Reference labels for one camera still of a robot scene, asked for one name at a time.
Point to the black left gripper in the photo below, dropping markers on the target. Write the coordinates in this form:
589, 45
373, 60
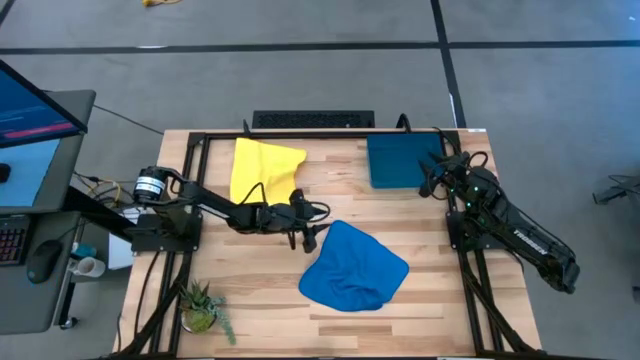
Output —
280, 217

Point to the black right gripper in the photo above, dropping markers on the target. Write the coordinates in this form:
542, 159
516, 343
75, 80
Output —
470, 182

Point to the blue microfiber towel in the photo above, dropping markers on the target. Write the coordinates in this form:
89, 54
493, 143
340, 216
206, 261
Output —
350, 270

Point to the yellow microfiber towel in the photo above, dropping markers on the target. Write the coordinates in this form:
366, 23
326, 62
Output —
265, 165

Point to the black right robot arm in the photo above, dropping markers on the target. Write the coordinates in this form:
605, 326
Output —
530, 240

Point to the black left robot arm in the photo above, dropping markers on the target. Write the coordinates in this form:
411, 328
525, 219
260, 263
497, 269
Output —
210, 202

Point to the folded dark teal cloth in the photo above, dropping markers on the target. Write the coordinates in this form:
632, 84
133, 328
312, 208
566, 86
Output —
395, 160

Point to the white table sticker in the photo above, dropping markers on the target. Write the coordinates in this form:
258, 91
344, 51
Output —
477, 130

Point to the potted green succulent plant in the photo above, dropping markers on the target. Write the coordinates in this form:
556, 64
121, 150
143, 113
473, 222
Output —
200, 312

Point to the white box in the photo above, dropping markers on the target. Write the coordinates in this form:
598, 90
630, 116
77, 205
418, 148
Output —
119, 255

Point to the black metal beam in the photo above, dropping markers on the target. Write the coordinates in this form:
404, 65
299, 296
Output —
95, 210

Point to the white mug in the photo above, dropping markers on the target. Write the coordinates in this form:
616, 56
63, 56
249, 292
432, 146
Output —
90, 267

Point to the teal cup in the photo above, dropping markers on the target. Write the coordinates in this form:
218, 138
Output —
85, 250

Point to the black computer mouse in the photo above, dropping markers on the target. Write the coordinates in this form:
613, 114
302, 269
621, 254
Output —
44, 260

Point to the grey computer desk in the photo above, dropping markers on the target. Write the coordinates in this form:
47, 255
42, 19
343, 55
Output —
30, 310

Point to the black backlit keyboard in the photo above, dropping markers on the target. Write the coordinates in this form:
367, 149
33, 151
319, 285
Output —
12, 245

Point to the black computer monitor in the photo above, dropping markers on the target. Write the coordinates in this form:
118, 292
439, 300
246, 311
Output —
30, 115

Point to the small black round device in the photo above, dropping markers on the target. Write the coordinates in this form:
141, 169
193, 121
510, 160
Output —
3, 172

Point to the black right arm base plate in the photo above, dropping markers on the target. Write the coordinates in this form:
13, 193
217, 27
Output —
457, 235

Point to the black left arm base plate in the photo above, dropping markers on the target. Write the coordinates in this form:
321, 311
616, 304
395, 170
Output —
150, 242

